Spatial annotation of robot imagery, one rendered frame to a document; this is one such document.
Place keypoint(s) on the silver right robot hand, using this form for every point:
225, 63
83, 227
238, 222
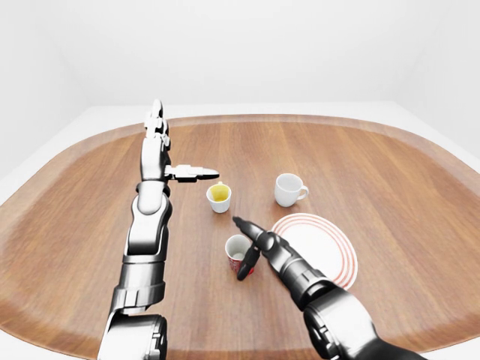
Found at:
275, 247

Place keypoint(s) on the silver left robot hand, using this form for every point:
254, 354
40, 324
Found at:
152, 161

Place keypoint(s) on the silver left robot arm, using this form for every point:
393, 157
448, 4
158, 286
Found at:
147, 240

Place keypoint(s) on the red mug with white inside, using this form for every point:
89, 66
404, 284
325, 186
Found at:
234, 258

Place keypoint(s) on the white plate with red rings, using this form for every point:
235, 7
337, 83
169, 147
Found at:
322, 243

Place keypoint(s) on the white cup with yellow inside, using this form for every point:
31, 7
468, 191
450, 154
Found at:
219, 200

